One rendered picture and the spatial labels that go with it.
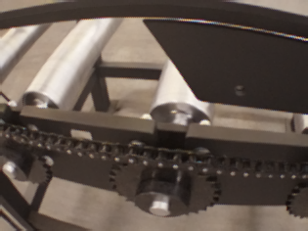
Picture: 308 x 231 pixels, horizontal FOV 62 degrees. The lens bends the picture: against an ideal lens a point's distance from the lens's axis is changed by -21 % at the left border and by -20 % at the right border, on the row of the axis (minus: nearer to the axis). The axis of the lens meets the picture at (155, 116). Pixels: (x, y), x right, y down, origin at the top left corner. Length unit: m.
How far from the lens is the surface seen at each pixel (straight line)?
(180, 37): 0.35
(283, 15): 0.25
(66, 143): 0.46
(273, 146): 0.44
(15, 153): 0.54
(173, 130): 0.46
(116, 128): 0.45
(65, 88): 0.64
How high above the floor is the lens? 1.26
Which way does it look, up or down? 45 degrees down
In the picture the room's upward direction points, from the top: 5 degrees counter-clockwise
